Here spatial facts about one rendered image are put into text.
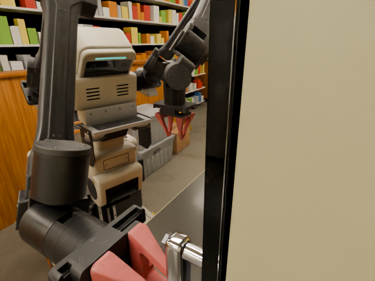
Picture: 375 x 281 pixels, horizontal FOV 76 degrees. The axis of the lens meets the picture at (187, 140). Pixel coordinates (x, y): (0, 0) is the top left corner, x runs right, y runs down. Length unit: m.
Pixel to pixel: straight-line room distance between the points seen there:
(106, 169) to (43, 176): 0.85
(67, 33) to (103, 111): 0.58
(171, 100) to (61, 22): 0.29
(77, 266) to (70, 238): 0.05
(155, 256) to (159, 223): 0.37
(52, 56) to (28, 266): 1.72
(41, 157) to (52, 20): 0.25
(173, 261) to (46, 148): 0.17
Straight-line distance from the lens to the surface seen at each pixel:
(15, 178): 2.30
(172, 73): 0.53
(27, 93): 0.97
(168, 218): 0.61
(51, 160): 0.28
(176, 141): 3.02
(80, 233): 0.27
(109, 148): 1.11
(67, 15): 0.47
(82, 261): 0.23
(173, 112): 0.61
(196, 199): 0.67
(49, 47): 0.44
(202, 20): 0.68
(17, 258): 2.11
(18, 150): 2.24
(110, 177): 1.10
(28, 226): 0.32
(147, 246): 0.24
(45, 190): 0.29
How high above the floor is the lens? 1.34
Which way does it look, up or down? 22 degrees down
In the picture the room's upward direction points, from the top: straight up
